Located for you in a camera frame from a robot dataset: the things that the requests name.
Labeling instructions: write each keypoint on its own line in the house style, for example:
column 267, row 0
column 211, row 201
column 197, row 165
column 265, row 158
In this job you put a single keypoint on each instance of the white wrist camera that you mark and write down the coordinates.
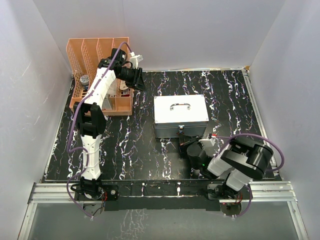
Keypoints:
column 135, row 59
column 208, row 144

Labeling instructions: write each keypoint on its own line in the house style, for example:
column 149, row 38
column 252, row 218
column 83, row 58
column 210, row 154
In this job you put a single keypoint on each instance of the round blue tin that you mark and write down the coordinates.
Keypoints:
column 84, row 80

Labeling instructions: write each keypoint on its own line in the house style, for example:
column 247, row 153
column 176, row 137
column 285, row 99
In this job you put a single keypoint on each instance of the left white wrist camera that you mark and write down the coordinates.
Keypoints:
column 135, row 59

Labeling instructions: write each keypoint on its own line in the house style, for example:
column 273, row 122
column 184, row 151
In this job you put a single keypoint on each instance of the aluminium frame rail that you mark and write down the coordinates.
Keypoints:
column 160, row 197

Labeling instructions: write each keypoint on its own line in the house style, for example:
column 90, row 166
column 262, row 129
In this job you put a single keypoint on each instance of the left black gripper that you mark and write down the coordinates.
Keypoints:
column 139, row 82

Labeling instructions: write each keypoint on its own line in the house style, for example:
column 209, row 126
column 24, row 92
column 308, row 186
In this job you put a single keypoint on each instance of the grey metal medicine case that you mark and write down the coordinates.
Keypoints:
column 180, row 114

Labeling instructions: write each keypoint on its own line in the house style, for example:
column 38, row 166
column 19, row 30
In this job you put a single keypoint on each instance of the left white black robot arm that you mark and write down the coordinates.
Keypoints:
column 90, row 120

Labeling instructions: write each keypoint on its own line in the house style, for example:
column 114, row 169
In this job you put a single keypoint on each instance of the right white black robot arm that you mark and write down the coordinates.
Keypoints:
column 245, row 159

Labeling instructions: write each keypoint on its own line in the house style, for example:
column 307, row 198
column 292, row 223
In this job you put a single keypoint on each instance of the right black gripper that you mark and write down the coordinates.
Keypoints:
column 184, row 139

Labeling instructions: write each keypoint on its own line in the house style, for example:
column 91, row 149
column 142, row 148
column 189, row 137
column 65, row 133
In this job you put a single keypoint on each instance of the orange plastic file organizer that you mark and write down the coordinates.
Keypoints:
column 84, row 55

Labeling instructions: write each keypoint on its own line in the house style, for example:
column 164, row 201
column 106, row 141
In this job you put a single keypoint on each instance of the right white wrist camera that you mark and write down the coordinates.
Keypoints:
column 208, row 144

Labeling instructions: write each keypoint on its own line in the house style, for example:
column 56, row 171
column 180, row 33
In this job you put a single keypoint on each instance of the white medicine box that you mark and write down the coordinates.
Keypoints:
column 107, row 104

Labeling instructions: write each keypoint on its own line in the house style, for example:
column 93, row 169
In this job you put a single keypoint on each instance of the pink oval blister pack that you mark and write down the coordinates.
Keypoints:
column 123, row 85

